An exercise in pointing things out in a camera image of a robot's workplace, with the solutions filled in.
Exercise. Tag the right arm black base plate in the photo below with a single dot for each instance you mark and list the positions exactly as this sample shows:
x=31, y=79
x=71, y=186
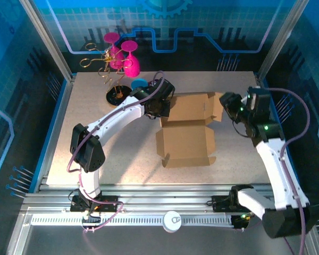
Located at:
x=220, y=204

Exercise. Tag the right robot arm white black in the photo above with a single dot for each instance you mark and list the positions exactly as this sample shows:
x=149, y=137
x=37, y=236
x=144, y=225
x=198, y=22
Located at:
x=276, y=170

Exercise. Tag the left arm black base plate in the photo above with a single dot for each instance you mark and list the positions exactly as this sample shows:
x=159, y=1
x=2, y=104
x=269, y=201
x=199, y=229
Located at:
x=110, y=204

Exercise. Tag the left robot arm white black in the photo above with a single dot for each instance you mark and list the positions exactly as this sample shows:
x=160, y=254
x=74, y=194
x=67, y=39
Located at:
x=117, y=117

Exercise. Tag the pink goblet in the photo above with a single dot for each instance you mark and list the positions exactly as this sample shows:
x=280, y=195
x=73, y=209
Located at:
x=132, y=67
x=112, y=37

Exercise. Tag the aluminium front rail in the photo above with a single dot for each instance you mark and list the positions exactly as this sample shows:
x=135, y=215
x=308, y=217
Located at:
x=162, y=196

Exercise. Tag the black connector module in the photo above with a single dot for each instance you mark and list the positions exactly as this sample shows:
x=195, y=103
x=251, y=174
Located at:
x=91, y=221
x=240, y=221

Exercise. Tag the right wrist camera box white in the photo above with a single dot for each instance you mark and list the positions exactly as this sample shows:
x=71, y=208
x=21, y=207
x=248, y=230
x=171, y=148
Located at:
x=252, y=102

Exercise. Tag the aluminium frame post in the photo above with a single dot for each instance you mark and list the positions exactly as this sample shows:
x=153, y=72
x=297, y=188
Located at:
x=280, y=40
x=48, y=40

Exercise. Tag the blue goblet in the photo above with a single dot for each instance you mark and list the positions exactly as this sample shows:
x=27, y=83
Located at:
x=138, y=83

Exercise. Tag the brown cardboard paper box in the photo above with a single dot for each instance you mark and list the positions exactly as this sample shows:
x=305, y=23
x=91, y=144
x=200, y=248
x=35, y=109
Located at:
x=186, y=143

